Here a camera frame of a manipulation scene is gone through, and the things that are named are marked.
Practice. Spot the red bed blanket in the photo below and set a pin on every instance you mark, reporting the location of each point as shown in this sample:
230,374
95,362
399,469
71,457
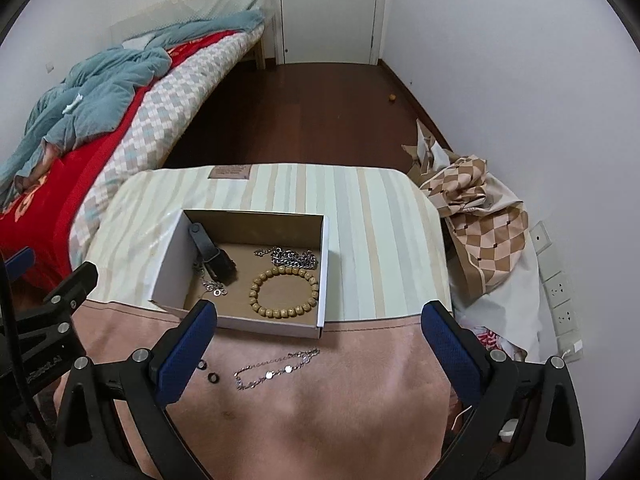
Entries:
40,216

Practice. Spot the checkered bed sheet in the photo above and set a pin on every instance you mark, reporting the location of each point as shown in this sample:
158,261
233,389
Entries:
159,121

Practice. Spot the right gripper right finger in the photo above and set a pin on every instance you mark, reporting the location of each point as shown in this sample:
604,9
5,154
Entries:
520,420

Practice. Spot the checkered beige cloth pile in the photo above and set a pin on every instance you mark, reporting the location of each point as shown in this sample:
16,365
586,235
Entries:
492,262

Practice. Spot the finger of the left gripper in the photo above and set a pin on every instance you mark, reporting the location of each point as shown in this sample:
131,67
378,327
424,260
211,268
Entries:
72,292
20,262

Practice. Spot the white door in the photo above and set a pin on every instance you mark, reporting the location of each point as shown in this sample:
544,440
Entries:
329,31

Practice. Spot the teal blue quilt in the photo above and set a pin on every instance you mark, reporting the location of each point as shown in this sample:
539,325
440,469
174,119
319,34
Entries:
96,93

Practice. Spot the white power strip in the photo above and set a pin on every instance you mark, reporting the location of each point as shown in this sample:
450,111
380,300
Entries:
558,293

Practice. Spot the white cardboard box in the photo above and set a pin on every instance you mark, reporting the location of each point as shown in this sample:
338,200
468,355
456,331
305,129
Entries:
282,267

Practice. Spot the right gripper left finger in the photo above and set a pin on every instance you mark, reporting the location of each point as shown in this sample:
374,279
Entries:
92,443

